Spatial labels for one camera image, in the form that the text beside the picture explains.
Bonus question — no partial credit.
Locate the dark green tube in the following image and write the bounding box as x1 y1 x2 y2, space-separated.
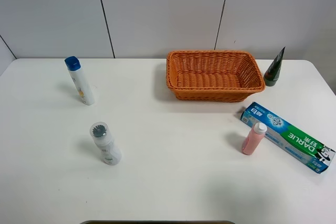
264 47 285 87

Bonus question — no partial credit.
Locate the orange wicker basket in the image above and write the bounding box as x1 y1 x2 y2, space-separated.
166 50 266 103

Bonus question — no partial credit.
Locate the white bottle blue cap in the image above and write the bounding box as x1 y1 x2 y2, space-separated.
65 56 95 105

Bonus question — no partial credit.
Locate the pink bottle white cap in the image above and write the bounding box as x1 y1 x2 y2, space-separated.
241 122 267 155

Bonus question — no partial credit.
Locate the Darlie toothpaste box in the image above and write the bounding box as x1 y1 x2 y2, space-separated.
240 102 335 174

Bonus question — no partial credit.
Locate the white bottle clear cap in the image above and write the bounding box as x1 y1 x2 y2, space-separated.
90 122 122 165

